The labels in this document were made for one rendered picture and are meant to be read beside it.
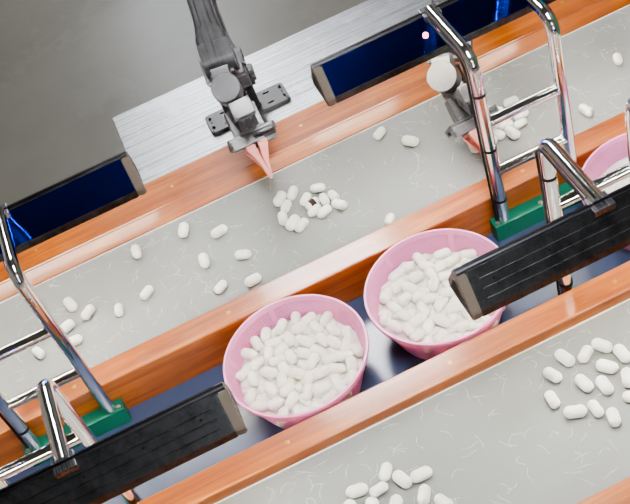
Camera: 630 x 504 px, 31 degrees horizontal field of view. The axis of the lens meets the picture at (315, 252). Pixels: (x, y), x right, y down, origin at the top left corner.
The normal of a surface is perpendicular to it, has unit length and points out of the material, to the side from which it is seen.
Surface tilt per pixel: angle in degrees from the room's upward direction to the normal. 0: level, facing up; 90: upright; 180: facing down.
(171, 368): 90
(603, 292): 0
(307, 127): 0
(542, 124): 0
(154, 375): 90
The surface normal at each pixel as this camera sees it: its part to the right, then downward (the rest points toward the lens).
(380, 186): -0.26, -0.65
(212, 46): -0.12, -0.21
